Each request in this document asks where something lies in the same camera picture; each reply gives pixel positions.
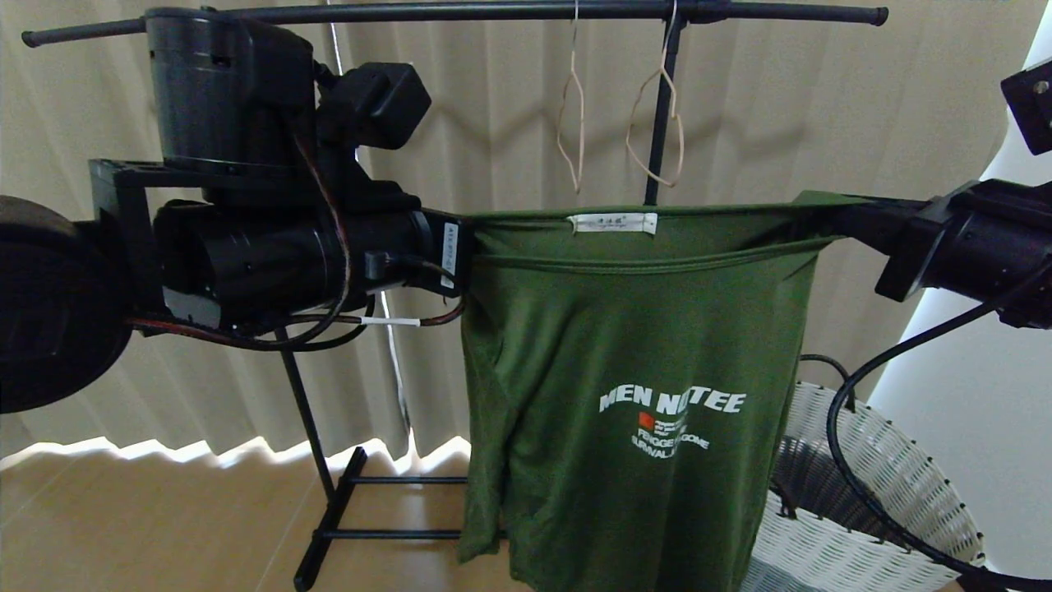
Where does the black cable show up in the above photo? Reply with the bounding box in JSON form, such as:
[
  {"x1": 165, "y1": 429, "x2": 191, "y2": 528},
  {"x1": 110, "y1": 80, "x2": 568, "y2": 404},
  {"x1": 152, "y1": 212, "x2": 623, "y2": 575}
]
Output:
[{"x1": 825, "y1": 300, "x2": 1052, "y2": 592}]

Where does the pink clothes hanger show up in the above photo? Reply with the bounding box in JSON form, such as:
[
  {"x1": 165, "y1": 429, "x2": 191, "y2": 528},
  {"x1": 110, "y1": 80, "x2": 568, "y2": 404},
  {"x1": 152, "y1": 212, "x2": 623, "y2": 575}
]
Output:
[
  {"x1": 556, "y1": 0, "x2": 587, "y2": 196},
  {"x1": 625, "y1": 0, "x2": 685, "y2": 188}
]

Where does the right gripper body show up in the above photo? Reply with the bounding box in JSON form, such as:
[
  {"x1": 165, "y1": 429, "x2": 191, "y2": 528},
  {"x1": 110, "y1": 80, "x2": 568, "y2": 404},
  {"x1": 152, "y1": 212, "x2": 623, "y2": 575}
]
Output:
[{"x1": 875, "y1": 179, "x2": 1052, "y2": 330}]

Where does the black clothes rack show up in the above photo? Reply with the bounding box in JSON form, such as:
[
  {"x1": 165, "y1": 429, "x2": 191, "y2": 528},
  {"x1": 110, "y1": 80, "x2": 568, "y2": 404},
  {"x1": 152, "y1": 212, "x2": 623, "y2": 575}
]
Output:
[{"x1": 21, "y1": 0, "x2": 890, "y2": 592}]

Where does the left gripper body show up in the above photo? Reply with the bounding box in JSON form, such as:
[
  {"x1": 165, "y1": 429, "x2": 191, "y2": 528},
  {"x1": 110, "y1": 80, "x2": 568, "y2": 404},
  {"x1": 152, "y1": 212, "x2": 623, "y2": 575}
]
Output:
[{"x1": 155, "y1": 200, "x2": 475, "y2": 330}]

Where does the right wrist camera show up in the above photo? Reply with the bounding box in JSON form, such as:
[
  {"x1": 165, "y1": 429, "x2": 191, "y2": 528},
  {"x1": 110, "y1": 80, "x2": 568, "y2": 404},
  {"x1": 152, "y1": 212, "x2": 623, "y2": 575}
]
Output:
[{"x1": 1000, "y1": 58, "x2": 1052, "y2": 155}]

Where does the green long-sleeved shirt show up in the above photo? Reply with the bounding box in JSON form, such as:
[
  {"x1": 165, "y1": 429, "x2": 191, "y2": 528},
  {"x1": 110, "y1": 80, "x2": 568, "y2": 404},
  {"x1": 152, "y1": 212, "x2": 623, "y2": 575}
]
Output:
[{"x1": 456, "y1": 191, "x2": 872, "y2": 592}]

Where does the white laundry basket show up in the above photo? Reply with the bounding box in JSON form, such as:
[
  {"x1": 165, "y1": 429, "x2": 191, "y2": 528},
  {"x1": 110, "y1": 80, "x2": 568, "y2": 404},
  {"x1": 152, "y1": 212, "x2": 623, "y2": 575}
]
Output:
[{"x1": 740, "y1": 354, "x2": 985, "y2": 592}]

